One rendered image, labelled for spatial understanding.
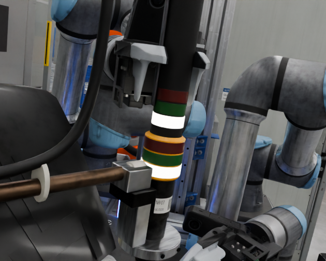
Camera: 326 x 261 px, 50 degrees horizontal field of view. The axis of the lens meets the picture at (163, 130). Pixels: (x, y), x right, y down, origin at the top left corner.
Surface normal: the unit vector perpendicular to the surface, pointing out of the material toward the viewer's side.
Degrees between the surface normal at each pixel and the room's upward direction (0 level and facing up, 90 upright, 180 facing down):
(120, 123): 92
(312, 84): 77
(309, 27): 91
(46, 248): 47
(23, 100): 37
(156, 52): 42
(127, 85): 89
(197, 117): 71
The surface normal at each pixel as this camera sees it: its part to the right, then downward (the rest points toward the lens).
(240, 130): -0.23, -0.04
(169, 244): 0.15, -0.96
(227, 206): 0.07, 0.04
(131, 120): 0.39, 0.33
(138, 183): 0.68, 0.26
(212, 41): -0.09, 0.21
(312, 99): -0.41, 0.43
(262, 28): 0.14, 0.24
